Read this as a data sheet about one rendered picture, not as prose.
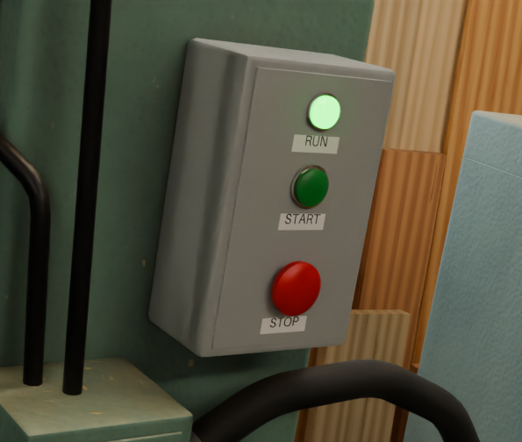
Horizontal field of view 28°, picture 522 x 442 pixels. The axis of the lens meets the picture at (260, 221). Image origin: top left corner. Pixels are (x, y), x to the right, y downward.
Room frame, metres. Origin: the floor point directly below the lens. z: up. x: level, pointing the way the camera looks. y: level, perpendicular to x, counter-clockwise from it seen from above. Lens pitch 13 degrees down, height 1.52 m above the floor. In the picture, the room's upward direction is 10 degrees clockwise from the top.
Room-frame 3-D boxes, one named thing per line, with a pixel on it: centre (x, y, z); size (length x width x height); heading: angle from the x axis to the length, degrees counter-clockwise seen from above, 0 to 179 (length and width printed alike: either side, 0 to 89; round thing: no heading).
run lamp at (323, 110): (0.54, -0.02, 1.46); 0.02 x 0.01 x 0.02; 127
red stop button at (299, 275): (0.54, -0.02, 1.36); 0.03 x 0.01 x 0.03; 127
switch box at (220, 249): (0.57, 0.00, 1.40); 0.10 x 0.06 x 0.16; 127
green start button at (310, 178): (0.54, -0.02, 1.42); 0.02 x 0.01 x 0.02; 127
